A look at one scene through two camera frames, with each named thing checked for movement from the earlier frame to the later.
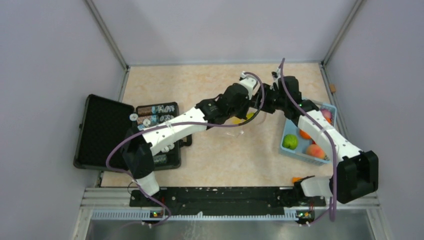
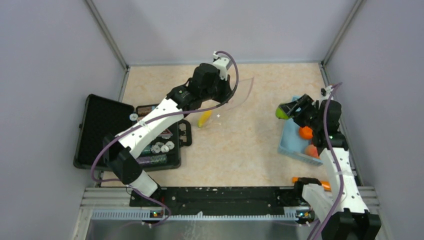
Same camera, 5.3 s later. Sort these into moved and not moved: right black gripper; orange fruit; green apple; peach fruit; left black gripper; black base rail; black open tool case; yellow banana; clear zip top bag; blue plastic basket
Moved: yellow banana; green apple; clear zip top bag; right black gripper; left black gripper
Not moved: peach fruit; black open tool case; orange fruit; blue plastic basket; black base rail
